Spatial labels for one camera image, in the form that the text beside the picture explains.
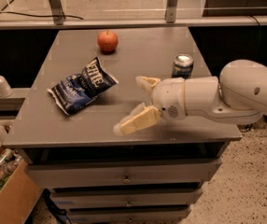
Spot grey metal rail frame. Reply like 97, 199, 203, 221
0, 0, 267, 30

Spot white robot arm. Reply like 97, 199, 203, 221
113, 60, 267, 135

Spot black cable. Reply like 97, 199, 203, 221
0, 10, 85, 21

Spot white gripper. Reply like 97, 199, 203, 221
113, 76, 218, 136

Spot red apple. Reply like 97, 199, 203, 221
97, 30, 119, 53

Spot grey drawer cabinet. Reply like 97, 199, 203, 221
2, 26, 243, 224

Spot blue chip bag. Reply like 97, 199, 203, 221
48, 57, 119, 115

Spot blue energy drink can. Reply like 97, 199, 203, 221
172, 54, 193, 79

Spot cans in cardboard box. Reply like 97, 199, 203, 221
0, 148, 22, 181

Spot cardboard box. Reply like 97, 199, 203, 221
0, 125, 42, 224

